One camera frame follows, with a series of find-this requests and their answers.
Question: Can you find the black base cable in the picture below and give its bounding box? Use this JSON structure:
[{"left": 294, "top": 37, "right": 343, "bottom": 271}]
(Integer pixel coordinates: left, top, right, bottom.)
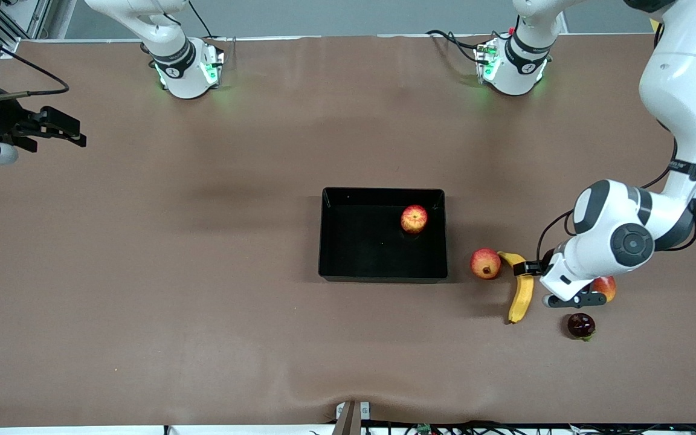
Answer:
[
  {"left": 188, "top": 0, "right": 217, "bottom": 40},
  {"left": 425, "top": 29, "right": 494, "bottom": 64}
]

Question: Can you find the black right base cable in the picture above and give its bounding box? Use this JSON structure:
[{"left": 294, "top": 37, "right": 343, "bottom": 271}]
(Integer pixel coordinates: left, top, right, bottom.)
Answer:
[{"left": 188, "top": 0, "right": 217, "bottom": 40}]

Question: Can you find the red pomegranate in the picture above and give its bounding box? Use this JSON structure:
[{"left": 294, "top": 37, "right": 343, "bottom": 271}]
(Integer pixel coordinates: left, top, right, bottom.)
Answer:
[{"left": 469, "top": 248, "right": 502, "bottom": 280}]

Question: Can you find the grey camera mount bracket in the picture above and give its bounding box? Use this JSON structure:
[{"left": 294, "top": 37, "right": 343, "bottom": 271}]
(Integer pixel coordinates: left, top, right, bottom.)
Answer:
[{"left": 335, "top": 401, "right": 371, "bottom": 435}]

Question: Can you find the aluminium frame profile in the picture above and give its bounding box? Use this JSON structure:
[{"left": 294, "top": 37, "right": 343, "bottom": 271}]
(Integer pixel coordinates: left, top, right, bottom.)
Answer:
[{"left": 0, "top": 0, "right": 53, "bottom": 55}]

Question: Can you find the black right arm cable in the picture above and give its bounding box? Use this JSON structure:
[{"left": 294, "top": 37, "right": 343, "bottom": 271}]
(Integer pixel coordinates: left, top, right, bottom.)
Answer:
[{"left": 0, "top": 24, "right": 69, "bottom": 100}]

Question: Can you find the black plastic box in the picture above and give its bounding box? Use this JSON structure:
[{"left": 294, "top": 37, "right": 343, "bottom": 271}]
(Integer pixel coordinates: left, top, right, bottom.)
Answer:
[{"left": 318, "top": 187, "right": 449, "bottom": 283}]

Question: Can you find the red yellow mango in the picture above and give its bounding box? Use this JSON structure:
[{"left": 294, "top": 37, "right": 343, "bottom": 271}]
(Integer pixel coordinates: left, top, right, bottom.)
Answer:
[{"left": 590, "top": 275, "right": 617, "bottom": 303}]

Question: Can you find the black left base cable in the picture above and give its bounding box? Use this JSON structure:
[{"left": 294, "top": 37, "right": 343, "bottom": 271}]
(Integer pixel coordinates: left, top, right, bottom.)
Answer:
[{"left": 425, "top": 29, "right": 494, "bottom": 64}]

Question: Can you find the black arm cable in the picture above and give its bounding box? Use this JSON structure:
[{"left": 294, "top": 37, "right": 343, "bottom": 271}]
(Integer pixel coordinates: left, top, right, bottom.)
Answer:
[
  {"left": 535, "top": 136, "right": 696, "bottom": 262},
  {"left": 0, "top": 24, "right": 69, "bottom": 100}
]

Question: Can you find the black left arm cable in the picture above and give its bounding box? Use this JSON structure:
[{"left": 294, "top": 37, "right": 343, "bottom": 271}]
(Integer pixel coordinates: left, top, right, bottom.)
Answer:
[{"left": 535, "top": 136, "right": 696, "bottom": 262}]

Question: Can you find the yellow banana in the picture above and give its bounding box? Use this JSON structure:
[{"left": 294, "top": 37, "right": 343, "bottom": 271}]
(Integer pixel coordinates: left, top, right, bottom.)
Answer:
[{"left": 497, "top": 251, "right": 535, "bottom": 324}]

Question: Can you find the brown table cover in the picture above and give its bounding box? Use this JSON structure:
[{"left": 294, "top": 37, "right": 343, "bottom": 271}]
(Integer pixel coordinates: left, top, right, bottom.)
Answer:
[{"left": 0, "top": 35, "right": 696, "bottom": 427}]

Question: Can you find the dark purple mangosteen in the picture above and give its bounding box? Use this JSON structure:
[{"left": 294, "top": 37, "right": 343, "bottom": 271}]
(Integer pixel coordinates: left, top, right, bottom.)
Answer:
[{"left": 567, "top": 312, "right": 596, "bottom": 342}]

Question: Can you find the red yellow apple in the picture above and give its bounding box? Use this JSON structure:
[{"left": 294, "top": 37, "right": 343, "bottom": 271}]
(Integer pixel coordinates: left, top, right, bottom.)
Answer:
[{"left": 401, "top": 204, "right": 429, "bottom": 234}]

